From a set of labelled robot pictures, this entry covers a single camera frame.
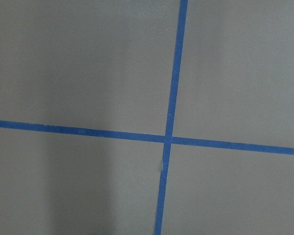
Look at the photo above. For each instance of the brown paper table cover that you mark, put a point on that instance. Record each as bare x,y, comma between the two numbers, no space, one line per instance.
143,117

